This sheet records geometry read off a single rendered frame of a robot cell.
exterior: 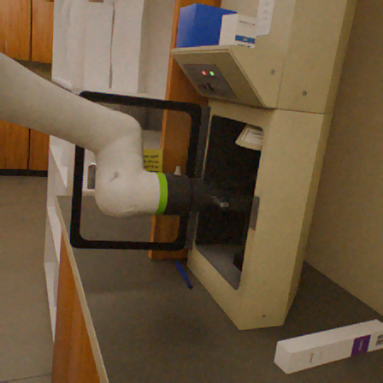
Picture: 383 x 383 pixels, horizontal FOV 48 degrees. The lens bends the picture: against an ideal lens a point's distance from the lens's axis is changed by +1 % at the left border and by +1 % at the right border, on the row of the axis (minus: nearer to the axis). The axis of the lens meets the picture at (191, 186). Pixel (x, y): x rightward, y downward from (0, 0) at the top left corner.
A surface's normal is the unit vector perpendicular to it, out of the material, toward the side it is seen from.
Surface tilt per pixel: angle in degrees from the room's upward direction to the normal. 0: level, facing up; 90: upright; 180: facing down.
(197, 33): 90
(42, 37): 90
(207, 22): 90
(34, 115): 117
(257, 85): 90
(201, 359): 0
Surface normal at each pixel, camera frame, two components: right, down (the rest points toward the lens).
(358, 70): -0.92, -0.02
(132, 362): 0.12, -0.96
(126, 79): -0.28, 0.35
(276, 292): 0.37, 0.26
